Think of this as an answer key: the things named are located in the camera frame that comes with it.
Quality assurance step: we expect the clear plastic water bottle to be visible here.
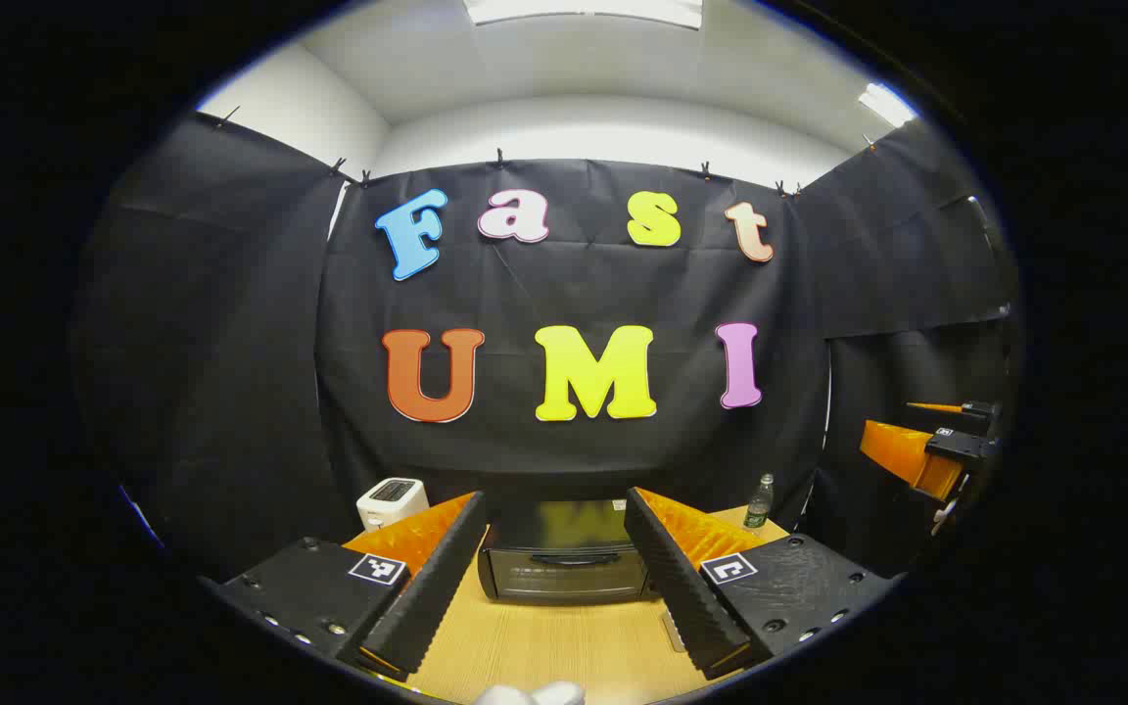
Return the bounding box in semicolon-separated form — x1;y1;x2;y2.
743;473;776;530

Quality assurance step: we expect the ceiling light panel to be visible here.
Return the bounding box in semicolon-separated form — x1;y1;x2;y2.
858;83;919;128
464;0;704;30

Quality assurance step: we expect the black electric oven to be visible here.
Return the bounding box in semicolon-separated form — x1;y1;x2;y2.
478;497;660;603

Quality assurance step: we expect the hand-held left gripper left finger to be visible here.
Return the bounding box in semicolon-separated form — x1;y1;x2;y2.
197;492;489;683

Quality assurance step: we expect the white toaster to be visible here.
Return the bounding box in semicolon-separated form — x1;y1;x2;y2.
356;478;431;533

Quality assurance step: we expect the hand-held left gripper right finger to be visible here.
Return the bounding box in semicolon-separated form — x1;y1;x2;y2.
623;487;903;682

